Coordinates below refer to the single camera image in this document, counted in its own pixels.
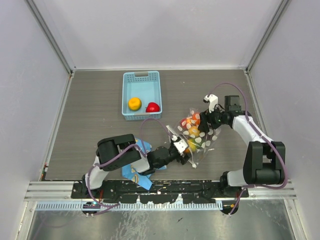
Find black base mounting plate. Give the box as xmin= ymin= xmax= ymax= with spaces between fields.
xmin=71 ymin=179 xmax=251 ymax=204

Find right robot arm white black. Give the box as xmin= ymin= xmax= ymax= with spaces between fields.
xmin=198 ymin=94 xmax=288 ymax=197

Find orange fake fruit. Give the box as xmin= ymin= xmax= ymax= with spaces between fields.
xmin=184 ymin=138 xmax=202 ymax=153

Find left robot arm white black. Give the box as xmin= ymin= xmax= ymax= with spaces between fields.
xmin=82 ymin=134 xmax=190 ymax=198

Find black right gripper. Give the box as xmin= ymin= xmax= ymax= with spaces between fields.
xmin=198 ymin=103 xmax=226 ymax=133

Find clear polka dot zip bag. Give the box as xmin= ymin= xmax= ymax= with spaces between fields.
xmin=166 ymin=108 xmax=221 ymax=169

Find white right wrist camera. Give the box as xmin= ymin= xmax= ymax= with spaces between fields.
xmin=203 ymin=94 xmax=219 ymax=113

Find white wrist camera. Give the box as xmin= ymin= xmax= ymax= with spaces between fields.
xmin=171 ymin=134 xmax=189 ymax=155
xmin=203 ymin=94 xmax=219 ymax=113

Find aluminium frame rail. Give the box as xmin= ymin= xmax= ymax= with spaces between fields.
xmin=23 ymin=180 xmax=76 ymax=202

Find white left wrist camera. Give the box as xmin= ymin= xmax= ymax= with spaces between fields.
xmin=171 ymin=134 xmax=189 ymax=155

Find light blue plastic basket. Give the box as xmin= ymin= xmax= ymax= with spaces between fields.
xmin=121 ymin=70 xmax=163 ymax=121

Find white slotted cable duct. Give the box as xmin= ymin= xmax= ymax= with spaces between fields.
xmin=35 ymin=199 xmax=223 ymax=211

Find yellow fake lemon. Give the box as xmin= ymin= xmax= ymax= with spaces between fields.
xmin=128 ymin=97 xmax=142 ymax=112

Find red fake apple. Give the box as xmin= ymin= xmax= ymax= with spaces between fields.
xmin=145 ymin=102 xmax=161 ymax=113

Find blue patterned cloth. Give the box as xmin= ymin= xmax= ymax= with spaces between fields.
xmin=121 ymin=136 xmax=168 ymax=190

